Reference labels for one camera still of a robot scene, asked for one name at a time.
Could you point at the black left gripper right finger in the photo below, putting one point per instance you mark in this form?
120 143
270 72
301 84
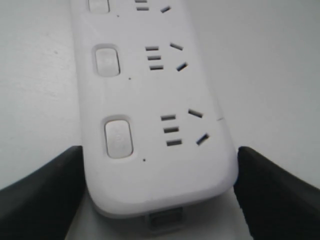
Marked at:
276 204

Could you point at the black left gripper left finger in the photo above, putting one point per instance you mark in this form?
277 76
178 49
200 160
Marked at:
42 205

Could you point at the white power strip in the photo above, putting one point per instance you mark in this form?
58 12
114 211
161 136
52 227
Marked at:
154 137

